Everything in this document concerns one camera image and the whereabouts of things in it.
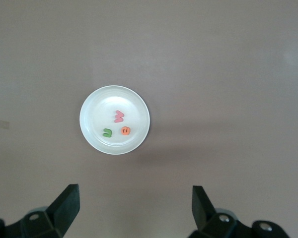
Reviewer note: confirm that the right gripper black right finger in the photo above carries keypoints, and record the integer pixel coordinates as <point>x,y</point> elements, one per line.
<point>206,218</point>

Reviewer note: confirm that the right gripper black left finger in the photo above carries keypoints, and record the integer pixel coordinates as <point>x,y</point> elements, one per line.
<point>62,213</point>

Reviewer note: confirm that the green letter u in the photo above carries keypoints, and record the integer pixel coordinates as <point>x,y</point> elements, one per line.
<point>107,134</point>

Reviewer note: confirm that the orange letter e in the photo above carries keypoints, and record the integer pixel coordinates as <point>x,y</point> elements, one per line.
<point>126,130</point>

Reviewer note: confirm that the pink letter w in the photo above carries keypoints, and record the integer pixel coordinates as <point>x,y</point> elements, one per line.
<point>119,116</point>

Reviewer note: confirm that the brown tape patch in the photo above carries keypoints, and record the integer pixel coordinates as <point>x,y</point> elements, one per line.
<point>5,124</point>

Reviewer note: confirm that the beige brown plate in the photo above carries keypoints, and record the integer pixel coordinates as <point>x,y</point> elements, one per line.
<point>106,104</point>

